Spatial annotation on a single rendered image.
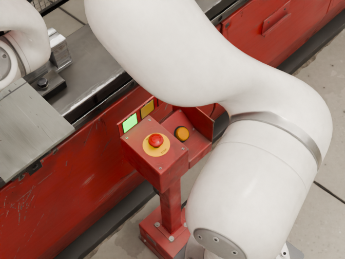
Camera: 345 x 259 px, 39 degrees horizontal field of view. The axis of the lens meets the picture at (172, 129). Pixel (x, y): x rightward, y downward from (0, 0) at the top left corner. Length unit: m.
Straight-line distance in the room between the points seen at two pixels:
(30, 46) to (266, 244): 0.51
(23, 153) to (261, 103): 0.63
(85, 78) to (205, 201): 0.84
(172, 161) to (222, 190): 0.75
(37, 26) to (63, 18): 1.96
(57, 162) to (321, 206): 1.17
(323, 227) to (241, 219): 1.60
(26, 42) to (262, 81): 0.45
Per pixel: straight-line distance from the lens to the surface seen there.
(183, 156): 1.28
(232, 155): 0.54
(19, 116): 1.13
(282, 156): 0.54
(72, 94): 1.29
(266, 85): 0.54
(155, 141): 1.26
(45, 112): 1.12
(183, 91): 0.49
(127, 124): 1.29
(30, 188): 1.39
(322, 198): 2.15
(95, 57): 1.36
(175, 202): 1.66
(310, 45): 2.56
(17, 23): 0.77
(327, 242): 2.08
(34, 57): 0.86
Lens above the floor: 1.88
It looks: 57 degrees down
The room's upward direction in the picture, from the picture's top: 2 degrees counter-clockwise
